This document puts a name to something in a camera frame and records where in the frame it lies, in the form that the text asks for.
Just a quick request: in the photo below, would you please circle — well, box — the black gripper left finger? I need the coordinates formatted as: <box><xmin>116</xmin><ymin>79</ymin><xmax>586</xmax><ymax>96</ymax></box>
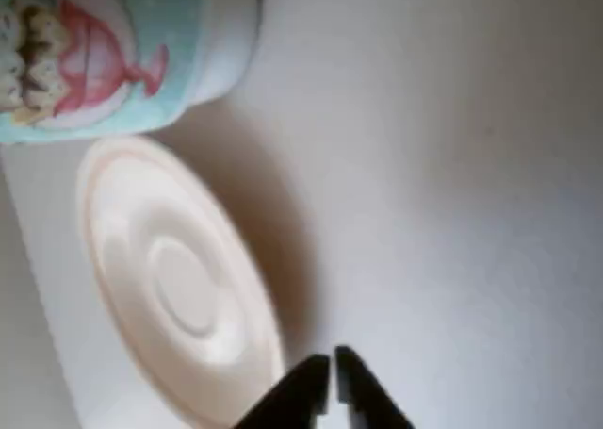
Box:
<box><xmin>253</xmin><ymin>354</ymin><xmax>332</xmax><ymax>429</ymax></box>

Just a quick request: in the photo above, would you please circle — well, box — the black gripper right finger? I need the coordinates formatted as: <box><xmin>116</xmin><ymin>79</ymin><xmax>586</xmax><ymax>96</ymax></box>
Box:
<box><xmin>332</xmin><ymin>345</ymin><xmax>416</xmax><ymax>429</ymax></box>

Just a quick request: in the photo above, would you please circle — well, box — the white plate with patterned rim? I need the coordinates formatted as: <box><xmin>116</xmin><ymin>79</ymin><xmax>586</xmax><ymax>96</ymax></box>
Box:
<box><xmin>74</xmin><ymin>135</ymin><xmax>289</xmax><ymax>429</ymax></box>

